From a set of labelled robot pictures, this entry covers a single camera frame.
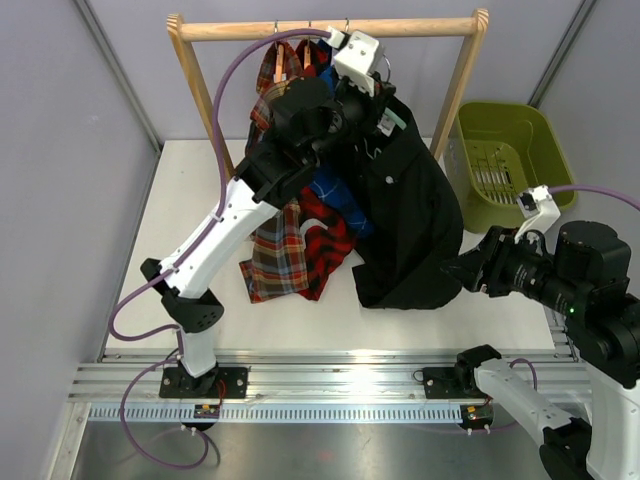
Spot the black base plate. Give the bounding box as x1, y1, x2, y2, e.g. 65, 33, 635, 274
421, 365, 515, 401
159, 366, 248, 400

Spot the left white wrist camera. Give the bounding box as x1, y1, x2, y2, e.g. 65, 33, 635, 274
326, 26, 384, 97

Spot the red black plaid shirt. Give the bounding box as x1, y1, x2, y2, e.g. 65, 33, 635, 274
291, 39, 357, 302

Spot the brown plaid shirt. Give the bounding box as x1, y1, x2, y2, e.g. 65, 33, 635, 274
240, 43, 307, 304

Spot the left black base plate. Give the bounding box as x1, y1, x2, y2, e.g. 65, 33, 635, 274
159, 366, 248, 400

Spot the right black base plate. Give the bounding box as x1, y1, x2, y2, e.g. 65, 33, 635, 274
421, 365, 515, 401

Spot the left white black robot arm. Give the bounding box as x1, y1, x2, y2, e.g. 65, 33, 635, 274
140, 77, 396, 398

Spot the wooden clothes rack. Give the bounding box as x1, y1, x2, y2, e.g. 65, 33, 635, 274
166, 8, 489, 183

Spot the aluminium mounting rail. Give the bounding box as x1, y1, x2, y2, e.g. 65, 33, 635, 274
67, 349, 612, 425

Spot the wooden hanger of brown shirt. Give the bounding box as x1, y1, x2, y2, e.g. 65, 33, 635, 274
273, 40, 289, 84

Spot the green plastic basket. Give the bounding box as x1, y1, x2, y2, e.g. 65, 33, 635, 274
443, 101, 573, 234

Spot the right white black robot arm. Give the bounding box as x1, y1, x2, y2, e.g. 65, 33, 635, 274
442, 221, 639, 479

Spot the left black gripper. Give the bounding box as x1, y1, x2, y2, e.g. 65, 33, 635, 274
304, 64, 393, 167

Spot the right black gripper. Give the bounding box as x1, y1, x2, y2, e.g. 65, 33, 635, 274
441, 223, 586, 314

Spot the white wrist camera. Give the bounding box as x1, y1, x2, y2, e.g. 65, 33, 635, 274
515, 185, 561, 243
326, 26, 384, 97

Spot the wooden hanger of red shirt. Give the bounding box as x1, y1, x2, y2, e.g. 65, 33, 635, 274
303, 37, 316, 76

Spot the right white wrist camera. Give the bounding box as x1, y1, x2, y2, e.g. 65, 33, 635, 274
515, 185, 561, 243

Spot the blue plaid shirt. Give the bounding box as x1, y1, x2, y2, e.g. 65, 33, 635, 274
297, 40, 374, 239

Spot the mint green hanger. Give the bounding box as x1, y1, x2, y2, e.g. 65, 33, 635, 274
362, 57, 407, 160

